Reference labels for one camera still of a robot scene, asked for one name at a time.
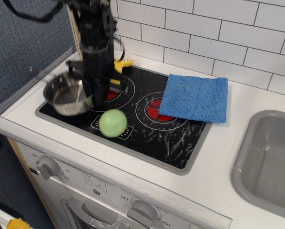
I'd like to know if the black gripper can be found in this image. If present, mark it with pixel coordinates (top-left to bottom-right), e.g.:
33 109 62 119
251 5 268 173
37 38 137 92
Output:
65 46 130 111

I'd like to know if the stainless steel pot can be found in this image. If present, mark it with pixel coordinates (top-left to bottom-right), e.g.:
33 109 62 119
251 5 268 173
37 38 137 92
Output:
43 72 93 116

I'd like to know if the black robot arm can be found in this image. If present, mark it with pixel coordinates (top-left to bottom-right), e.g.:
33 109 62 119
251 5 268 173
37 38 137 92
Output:
66 0 125 108

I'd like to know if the blue towel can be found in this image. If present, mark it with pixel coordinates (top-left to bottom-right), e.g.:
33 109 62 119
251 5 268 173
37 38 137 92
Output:
159 74 228 123

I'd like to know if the green toy pear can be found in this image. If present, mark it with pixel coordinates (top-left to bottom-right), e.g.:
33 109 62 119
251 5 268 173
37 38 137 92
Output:
99 109 127 138

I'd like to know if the grey left oven knob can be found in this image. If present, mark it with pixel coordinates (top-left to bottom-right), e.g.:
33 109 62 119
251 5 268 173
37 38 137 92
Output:
36 156 60 180

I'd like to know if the grey oven knob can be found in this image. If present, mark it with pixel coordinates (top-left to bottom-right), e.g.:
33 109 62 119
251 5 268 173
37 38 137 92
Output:
127 200 158 229
36 156 60 180

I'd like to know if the black toy stovetop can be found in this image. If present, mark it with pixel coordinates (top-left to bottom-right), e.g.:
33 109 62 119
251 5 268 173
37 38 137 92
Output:
36 66 211 175

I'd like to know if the white toy oven front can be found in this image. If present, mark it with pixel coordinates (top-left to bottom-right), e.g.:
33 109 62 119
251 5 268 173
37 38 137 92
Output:
14 142 231 229

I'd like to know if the grey right oven knob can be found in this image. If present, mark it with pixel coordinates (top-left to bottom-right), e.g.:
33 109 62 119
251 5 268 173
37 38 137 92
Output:
127 200 158 229

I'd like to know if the yellow object bottom left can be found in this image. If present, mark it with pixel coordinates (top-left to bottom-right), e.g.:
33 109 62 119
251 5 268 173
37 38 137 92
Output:
6 218 31 229

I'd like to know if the grey sink basin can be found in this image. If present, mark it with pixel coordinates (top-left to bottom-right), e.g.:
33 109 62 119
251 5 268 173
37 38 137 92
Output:
231 110 285 218

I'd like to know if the wooden side post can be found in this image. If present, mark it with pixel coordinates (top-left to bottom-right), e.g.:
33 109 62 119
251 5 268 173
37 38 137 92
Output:
66 6 83 61

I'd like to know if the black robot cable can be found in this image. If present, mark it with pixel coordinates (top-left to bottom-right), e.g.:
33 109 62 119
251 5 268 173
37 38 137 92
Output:
3 0 64 23

